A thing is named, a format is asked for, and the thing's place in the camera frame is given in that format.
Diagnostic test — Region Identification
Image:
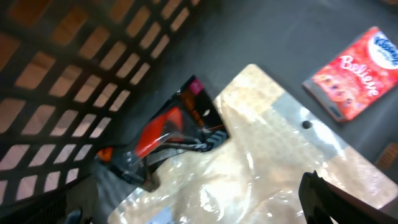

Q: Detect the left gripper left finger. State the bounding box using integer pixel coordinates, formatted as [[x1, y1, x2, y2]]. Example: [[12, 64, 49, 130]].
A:
[[1, 183, 93, 224]]

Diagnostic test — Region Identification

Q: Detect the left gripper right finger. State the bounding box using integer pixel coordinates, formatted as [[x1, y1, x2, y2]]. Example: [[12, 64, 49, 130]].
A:
[[298, 172, 397, 224]]

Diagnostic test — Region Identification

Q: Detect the beige plastic pouch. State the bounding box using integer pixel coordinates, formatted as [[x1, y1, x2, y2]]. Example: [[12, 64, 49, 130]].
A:
[[108, 64, 397, 223]]

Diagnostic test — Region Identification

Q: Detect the black red packaged item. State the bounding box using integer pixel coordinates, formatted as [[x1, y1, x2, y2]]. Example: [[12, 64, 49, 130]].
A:
[[96, 75, 229, 192]]

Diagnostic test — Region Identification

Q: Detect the grey plastic shopping basket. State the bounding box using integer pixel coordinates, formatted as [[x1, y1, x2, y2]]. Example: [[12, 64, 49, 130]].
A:
[[1, 1, 397, 223]]

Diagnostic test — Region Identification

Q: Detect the red tissue pack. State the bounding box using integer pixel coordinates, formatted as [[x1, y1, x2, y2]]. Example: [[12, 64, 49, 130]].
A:
[[303, 27, 397, 122]]

